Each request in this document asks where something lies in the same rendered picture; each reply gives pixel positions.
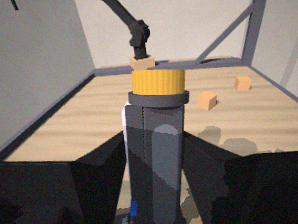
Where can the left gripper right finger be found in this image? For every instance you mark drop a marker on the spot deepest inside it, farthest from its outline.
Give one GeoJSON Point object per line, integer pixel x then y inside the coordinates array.
{"type": "Point", "coordinates": [225, 185]}

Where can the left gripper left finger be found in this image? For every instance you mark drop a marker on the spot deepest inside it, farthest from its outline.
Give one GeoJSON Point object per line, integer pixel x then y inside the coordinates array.
{"type": "Point", "coordinates": [89, 186]}

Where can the grey metal overhead frame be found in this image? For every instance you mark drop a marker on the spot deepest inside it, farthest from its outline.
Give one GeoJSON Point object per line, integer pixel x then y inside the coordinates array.
{"type": "Point", "coordinates": [256, 11]}

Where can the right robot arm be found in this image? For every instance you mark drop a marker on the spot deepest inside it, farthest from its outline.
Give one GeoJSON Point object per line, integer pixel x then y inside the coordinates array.
{"type": "Point", "coordinates": [139, 30]}

